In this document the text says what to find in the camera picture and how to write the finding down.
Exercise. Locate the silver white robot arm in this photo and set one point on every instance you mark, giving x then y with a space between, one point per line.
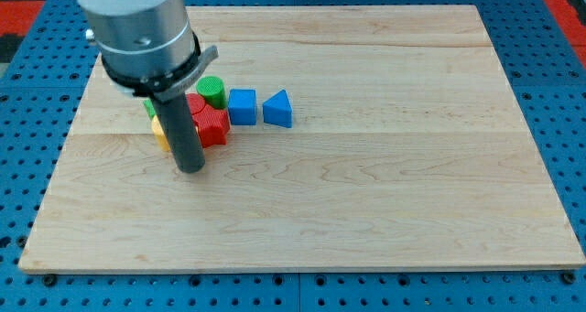
146 45

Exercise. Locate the blue triangle block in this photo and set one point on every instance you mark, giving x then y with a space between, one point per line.
277 110

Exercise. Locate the blue cube block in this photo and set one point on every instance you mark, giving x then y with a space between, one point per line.
242 106

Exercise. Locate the light wooden board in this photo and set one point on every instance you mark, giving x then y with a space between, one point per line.
408 153

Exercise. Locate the red star block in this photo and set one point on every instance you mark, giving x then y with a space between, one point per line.
212 125

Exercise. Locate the green cylinder block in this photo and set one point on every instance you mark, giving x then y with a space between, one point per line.
211 88

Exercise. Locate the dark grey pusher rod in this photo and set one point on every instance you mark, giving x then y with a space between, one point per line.
176 122

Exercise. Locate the yellow block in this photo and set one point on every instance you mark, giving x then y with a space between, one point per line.
159 134

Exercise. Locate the green block behind rod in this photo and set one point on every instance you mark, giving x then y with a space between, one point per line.
150 110

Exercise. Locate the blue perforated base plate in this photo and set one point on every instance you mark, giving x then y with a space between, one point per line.
44 83

